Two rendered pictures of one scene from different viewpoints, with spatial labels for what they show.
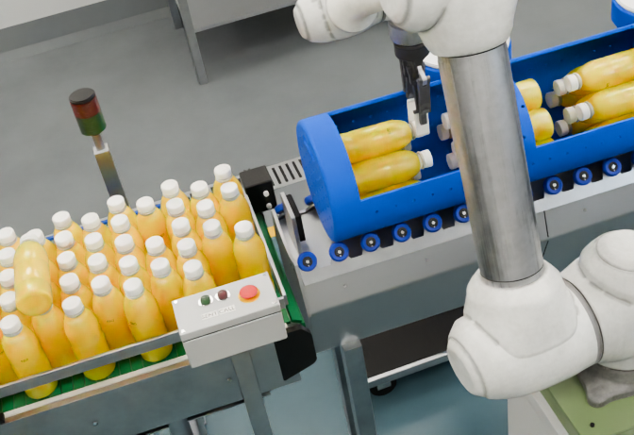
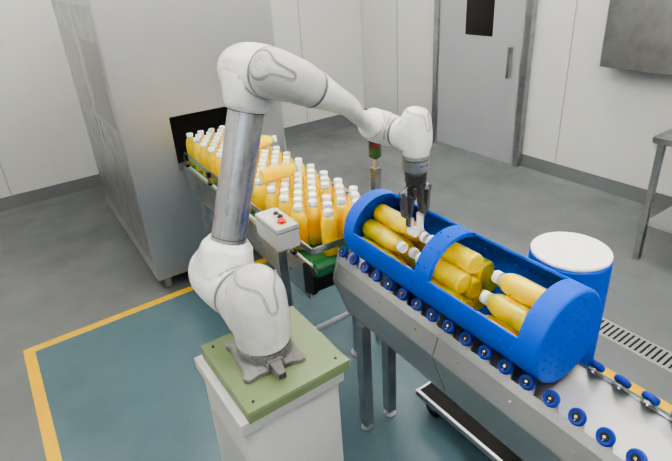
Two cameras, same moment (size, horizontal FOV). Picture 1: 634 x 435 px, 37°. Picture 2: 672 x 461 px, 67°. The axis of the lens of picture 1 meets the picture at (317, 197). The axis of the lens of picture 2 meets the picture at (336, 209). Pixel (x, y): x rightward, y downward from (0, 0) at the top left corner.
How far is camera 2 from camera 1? 1.87 m
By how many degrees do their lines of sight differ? 58
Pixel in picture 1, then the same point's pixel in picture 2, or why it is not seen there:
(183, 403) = not seen: hidden behind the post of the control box
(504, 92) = (230, 135)
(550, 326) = (202, 264)
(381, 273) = (362, 288)
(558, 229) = (439, 357)
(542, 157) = (430, 291)
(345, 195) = (349, 224)
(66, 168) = (518, 237)
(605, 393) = (230, 345)
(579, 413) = (221, 341)
